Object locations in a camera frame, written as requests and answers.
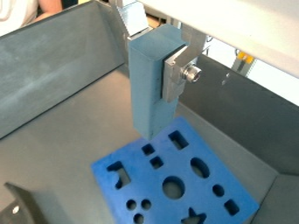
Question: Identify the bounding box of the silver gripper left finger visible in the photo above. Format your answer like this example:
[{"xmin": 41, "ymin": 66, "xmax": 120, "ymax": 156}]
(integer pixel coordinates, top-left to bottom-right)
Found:
[{"xmin": 108, "ymin": 0, "xmax": 151, "ymax": 40}]

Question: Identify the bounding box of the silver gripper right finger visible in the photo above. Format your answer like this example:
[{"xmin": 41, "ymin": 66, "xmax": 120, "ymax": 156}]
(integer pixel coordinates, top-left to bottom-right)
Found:
[{"xmin": 163, "ymin": 24, "xmax": 207, "ymax": 102}]

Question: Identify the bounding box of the yellow black post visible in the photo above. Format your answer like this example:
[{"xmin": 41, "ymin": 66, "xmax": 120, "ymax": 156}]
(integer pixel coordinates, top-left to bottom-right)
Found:
[{"xmin": 231, "ymin": 50, "xmax": 256, "ymax": 77}]

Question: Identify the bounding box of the grey plastic bin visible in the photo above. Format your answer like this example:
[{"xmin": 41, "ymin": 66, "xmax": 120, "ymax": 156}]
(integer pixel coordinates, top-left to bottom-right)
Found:
[{"xmin": 0, "ymin": 0, "xmax": 299, "ymax": 224}]

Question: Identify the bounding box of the blue shape sorting board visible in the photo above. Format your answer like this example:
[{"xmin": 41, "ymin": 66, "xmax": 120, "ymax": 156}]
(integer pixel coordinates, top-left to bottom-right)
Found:
[{"xmin": 91, "ymin": 117, "xmax": 259, "ymax": 224}]

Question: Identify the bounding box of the person in white shirt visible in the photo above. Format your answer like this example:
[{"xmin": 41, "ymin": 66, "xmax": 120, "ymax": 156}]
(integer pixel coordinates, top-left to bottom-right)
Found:
[{"xmin": 0, "ymin": 0, "xmax": 63, "ymax": 37}]

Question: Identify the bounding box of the light blue rectangular block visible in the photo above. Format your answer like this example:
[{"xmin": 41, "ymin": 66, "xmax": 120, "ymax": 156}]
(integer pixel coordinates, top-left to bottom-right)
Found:
[{"xmin": 128, "ymin": 24, "xmax": 184, "ymax": 140}]

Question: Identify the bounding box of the dark grey bracket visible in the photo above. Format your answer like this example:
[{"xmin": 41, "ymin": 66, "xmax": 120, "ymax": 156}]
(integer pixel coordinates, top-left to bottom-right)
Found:
[{"xmin": 0, "ymin": 182, "xmax": 49, "ymax": 224}]

